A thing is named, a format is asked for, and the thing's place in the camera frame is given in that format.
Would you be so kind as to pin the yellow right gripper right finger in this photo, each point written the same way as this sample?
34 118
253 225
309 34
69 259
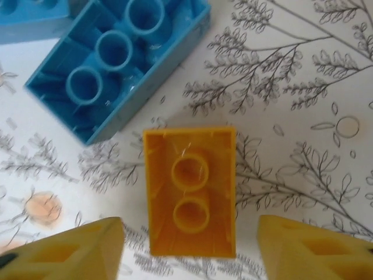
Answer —
314 253

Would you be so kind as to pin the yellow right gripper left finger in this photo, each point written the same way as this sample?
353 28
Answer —
58 256

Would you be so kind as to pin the yellow lego brick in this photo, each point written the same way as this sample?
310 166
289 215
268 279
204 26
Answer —
192 189

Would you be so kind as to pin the floral print tablecloth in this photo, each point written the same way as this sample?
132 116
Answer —
291 116

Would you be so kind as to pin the blue eight-stud lego brick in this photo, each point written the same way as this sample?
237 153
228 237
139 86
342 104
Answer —
26 23

